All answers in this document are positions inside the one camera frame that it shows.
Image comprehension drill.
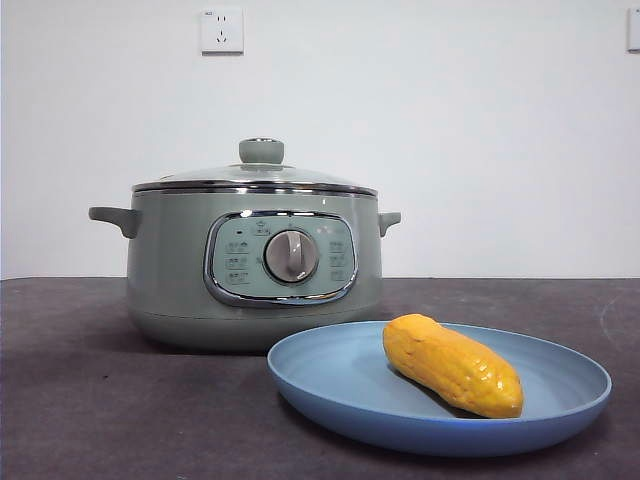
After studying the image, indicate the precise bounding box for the glass lid with round knob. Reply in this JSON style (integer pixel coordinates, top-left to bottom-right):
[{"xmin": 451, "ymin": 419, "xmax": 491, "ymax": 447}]
[{"xmin": 132, "ymin": 137, "xmax": 377, "ymax": 195}]

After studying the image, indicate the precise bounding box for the yellow corn cob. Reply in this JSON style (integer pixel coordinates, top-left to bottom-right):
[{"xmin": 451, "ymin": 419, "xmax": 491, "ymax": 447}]
[{"xmin": 382, "ymin": 313, "xmax": 525, "ymax": 420}]

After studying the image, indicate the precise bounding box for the blue round plate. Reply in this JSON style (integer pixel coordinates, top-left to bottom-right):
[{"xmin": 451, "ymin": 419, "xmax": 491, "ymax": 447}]
[{"xmin": 267, "ymin": 321, "xmax": 613, "ymax": 457}]

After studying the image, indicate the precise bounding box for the sage green electric steamer pot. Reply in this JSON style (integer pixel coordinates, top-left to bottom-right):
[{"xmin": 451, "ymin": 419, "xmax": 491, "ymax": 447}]
[{"xmin": 88, "ymin": 187, "xmax": 402, "ymax": 354}]

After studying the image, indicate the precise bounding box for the white wall socket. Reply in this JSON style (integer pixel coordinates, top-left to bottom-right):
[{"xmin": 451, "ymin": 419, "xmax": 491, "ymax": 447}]
[{"xmin": 201, "ymin": 7, "xmax": 245, "ymax": 56}]

